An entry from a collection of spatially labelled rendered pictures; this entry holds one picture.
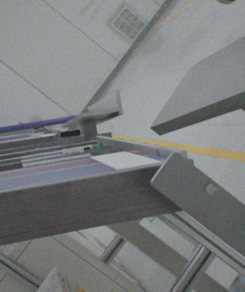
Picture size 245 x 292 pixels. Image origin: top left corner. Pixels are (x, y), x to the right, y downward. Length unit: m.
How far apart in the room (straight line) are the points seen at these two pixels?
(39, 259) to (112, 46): 7.05
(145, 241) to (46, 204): 0.99
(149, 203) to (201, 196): 0.07
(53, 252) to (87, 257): 0.13
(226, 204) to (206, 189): 0.03
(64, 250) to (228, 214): 1.55
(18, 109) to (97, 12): 2.06
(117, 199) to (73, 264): 1.53
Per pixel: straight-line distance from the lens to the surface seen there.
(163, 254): 1.62
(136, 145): 0.90
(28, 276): 2.12
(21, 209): 0.63
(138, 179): 0.64
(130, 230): 1.58
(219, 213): 0.64
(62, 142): 1.31
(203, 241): 1.45
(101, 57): 8.90
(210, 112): 1.23
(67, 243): 2.14
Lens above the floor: 0.93
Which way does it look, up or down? 10 degrees down
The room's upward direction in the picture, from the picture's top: 52 degrees counter-clockwise
